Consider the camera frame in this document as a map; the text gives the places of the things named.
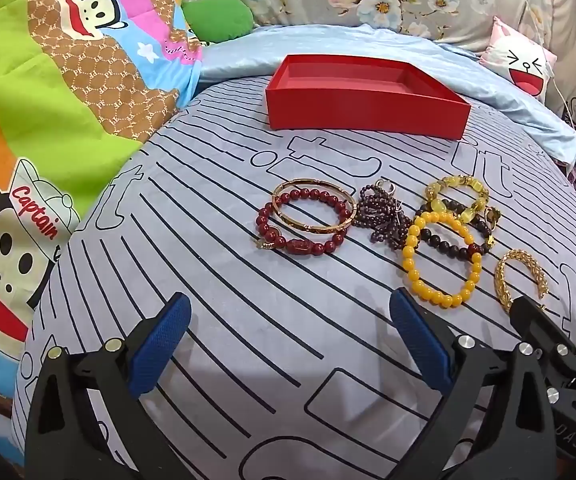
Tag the light blue quilt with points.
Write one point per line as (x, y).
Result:
(492, 85)

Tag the green pillow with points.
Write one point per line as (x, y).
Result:
(218, 20)

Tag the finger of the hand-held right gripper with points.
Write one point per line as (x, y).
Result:
(542, 322)

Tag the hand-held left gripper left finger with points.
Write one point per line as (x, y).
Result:
(160, 340)

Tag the grey floral cloth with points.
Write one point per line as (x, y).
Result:
(417, 0)

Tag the pink cartoon face pillow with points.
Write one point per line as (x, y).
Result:
(517, 60)

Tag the gold bangle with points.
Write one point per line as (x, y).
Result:
(280, 195)

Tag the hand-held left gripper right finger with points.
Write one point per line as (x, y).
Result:
(417, 340)

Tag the red cardboard box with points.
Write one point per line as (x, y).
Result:
(367, 110)

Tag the cartoon monkey blanket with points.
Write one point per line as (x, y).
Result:
(43, 85)

